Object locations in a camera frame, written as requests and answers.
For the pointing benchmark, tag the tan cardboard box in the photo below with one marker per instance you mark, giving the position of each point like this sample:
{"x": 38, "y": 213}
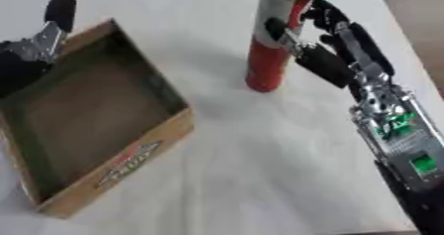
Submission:
{"x": 92, "y": 120}

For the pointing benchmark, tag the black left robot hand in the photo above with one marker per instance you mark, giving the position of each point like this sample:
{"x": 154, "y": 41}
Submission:
{"x": 23, "y": 56}

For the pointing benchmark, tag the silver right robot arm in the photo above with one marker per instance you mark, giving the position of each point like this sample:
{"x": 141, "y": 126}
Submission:
{"x": 399, "y": 136}

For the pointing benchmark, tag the red and white bottle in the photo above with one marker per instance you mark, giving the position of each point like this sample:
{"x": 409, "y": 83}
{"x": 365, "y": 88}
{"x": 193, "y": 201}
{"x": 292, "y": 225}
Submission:
{"x": 276, "y": 34}

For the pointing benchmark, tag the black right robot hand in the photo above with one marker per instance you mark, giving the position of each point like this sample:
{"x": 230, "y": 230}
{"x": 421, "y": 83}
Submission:
{"x": 327, "y": 64}

